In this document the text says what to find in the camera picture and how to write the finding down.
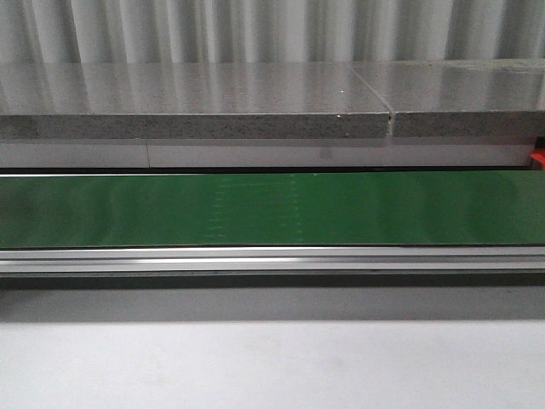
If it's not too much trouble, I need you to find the grey stone slab right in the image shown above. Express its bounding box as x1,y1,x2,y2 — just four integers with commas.
353,59,544,138

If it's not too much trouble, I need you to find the green conveyor belt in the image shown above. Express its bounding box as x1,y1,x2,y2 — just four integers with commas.
1,170,544,249

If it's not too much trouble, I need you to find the white pleated curtain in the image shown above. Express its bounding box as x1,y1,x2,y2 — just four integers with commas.
1,1,544,63

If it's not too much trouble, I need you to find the white panel below slabs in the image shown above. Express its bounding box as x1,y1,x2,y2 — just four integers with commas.
1,136,536,169

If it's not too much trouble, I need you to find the red plastic part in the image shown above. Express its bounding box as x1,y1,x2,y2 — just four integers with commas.
531,147,545,170

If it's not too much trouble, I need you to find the grey stone slab left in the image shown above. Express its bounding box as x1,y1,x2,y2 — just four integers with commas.
1,63,389,141

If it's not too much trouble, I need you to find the grey stone slab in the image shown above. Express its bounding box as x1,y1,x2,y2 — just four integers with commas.
1,63,389,141
353,59,544,138

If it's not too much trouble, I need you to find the aluminium conveyor side rail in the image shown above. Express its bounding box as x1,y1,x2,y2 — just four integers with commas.
1,245,544,279

